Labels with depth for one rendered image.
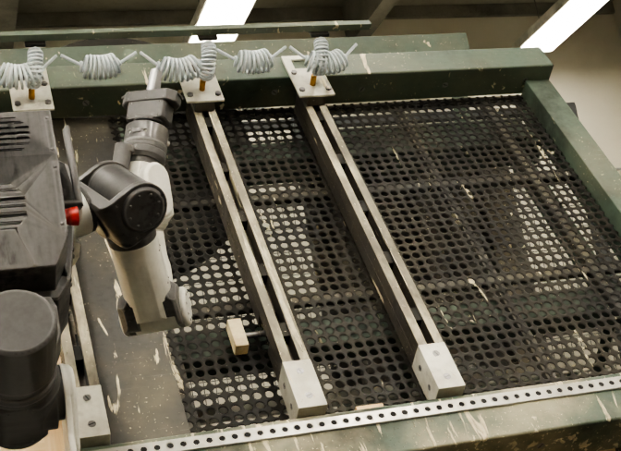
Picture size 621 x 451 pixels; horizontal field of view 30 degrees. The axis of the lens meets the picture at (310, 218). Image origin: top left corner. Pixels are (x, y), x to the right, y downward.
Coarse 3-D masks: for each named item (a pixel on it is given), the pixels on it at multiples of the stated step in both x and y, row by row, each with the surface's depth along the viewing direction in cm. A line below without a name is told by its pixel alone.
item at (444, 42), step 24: (48, 48) 349; (72, 48) 351; (96, 48) 353; (120, 48) 355; (144, 48) 357; (168, 48) 360; (192, 48) 362; (216, 48) 364; (240, 48) 366; (288, 48) 371; (312, 48) 373; (336, 48) 376; (360, 48) 378; (384, 48) 381; (408, 48) 383; (432, 48) 386; (456, 48) 388
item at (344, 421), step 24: (576, 384) 248; (600, 384) 249; (408, 408) 236; (432, 408) 237; (456, 408) 238; (480, 408) 239; (240, 432) 225; (264, 432) 226; (288, 432) 227; (312, 432) 228
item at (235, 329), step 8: (232, 320) 251; (240, 320) 251; (232, 328) 249; (240, 328) 249; (232, 336) 248; (240, 336) 248; (232, 344) 248; (240, 344) 246; (248, 344) 246; (240, 352) 247
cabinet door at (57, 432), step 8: (48, 432) 223; (56, 432) 224; (48, 440) 222; (56, 440) 222; (0, 448) 219; (24, 448) 220; (32, 448) 220; (40, 448) 220; (48, 448) 221; (56, 448) 221; (64, 448) 221
